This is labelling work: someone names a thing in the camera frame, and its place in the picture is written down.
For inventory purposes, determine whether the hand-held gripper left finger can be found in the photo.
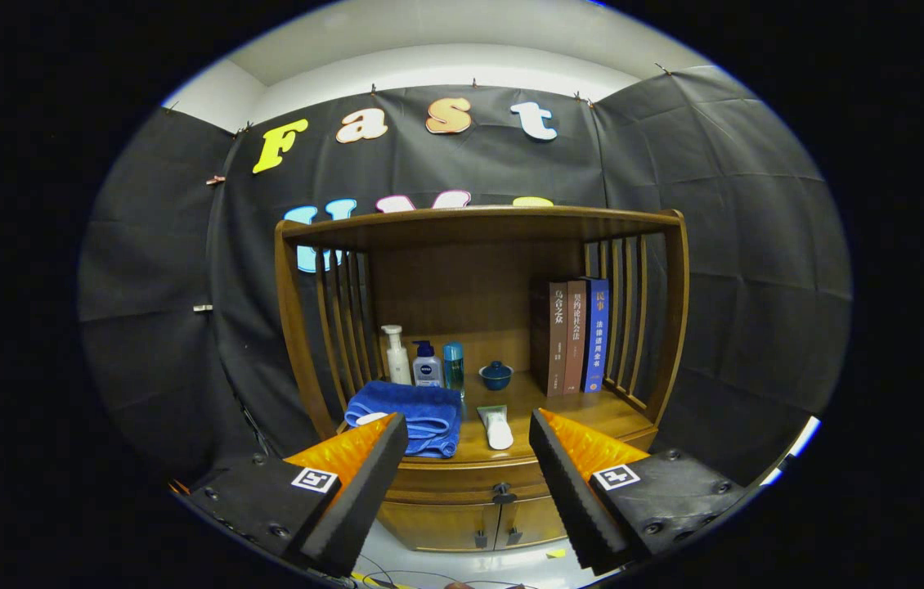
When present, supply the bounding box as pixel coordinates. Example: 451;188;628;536
184;411;410;578

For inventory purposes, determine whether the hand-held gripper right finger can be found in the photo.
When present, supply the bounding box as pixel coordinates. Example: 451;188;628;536
529;408;749;576

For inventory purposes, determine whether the white tube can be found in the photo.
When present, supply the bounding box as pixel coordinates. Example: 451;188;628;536
477;405;514;451

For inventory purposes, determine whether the wooden drawer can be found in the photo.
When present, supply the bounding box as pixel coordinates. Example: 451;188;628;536
388;458;553;506

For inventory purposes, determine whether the wooden cabinet door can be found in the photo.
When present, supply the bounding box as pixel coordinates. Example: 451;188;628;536
376;501;504;553
501;495;567;549

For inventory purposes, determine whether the wooden countertop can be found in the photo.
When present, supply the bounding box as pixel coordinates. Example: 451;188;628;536
339;372;659;467

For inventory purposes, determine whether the wooden cabinet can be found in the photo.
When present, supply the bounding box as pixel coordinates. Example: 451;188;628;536
274;205;690;553

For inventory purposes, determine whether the blue folded towel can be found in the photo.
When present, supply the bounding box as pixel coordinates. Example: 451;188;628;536
345;380;463;459

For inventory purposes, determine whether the white pump bottle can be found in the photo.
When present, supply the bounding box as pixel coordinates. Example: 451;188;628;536
381;325;413;386

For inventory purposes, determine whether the white bottle with blue cap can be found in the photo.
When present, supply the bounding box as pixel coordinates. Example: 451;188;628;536
413;340;443;388

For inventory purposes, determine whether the slim teal bottle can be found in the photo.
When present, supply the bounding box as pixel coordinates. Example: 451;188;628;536
442;341;465;402

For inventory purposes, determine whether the reddish brown book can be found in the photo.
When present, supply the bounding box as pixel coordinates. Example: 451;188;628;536
564;279;588;395

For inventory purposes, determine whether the dark brown book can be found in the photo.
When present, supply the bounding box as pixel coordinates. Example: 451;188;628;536
532;282;569;398

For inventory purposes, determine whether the blue book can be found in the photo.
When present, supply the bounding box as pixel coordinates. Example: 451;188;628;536
582;277;610;393

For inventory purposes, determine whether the black backdrop cloth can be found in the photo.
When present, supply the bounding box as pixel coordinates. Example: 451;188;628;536
78;65;851;488

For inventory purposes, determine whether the thin black floor cable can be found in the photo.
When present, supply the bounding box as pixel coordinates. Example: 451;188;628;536
356;556;528;589

